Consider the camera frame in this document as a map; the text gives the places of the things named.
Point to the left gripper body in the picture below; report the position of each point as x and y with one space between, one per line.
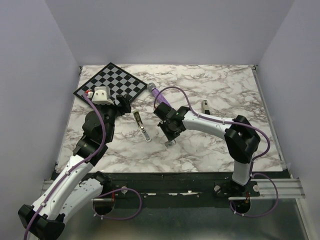
112 109

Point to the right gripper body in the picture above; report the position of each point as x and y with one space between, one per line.
171 129

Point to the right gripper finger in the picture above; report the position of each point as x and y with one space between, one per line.
177 133
165 129

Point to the grey staple strips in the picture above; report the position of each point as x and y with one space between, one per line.
170 143

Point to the grey green stapler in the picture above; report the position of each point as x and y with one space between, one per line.
141 126

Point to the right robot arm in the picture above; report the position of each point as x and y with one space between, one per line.
241 139

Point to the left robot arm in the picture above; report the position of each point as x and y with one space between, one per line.
47 217

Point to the black grey chessboard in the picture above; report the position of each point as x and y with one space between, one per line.
119 81

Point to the purple glitter microphone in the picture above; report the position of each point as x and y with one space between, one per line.
156 93

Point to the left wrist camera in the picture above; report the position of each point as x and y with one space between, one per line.
101 96

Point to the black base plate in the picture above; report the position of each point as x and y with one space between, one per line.
170 190

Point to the aluminium frame rail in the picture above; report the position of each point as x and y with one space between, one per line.
270 186

